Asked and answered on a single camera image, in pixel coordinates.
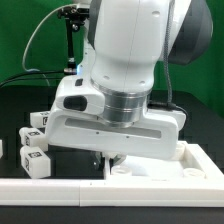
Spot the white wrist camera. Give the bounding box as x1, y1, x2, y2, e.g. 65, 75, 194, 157
55, 76, 105, 115

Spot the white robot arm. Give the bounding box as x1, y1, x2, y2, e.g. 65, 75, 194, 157
45, 0, 213, 159

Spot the grey cable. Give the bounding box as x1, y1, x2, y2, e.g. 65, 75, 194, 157
21, 3, 75, 87

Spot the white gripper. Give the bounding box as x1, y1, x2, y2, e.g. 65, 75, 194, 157
45, 104, 186, 171

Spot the white L-shaped fence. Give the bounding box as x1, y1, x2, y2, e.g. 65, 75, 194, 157
0, 143, 224, 208

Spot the white square table top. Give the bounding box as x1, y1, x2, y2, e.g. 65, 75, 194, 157
104, 141, 224, 181

